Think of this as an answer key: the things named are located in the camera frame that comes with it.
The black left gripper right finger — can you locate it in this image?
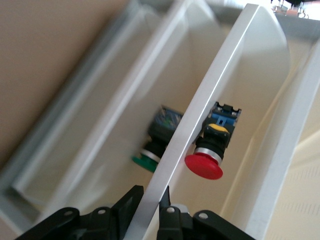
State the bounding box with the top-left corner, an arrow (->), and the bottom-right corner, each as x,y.
156,185 -> 256,240

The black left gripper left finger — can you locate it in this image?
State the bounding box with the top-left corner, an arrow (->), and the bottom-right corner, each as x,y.
14,184 -> 145,240

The red push button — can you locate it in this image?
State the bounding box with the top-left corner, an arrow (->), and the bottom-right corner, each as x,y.
184,101 -> 243,181

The white drawer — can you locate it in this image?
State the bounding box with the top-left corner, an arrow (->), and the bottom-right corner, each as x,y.
126,2 -> 320,240

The green push button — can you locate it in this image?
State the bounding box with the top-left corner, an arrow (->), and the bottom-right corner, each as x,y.
131,104 -> 185,174

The white bin with green button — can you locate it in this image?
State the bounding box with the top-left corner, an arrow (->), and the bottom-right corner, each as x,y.
9,0 -> 218,226

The white drawer cabinet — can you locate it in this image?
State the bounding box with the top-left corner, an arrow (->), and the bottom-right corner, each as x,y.
0,0 -> 320,233

